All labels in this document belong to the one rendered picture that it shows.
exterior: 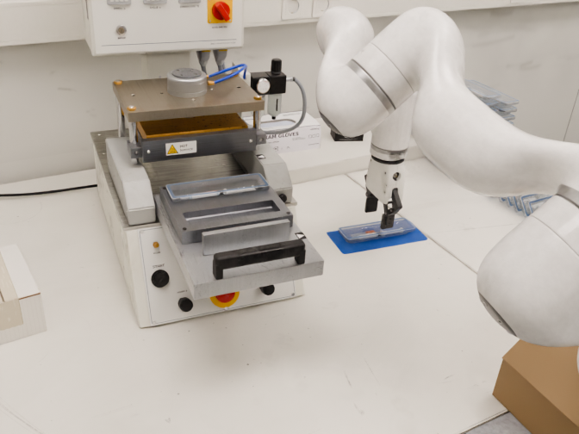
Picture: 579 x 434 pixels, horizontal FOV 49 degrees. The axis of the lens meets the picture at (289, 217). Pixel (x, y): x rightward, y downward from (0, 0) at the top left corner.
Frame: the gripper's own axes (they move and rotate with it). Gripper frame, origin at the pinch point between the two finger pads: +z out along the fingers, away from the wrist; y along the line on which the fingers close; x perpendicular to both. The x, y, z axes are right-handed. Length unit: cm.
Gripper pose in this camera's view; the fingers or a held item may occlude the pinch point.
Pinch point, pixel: (378, 214)
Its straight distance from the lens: 152.9
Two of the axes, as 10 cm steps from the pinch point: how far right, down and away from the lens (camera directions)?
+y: -3.7, -4.9, 7.9
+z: -0.6, 8.6, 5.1
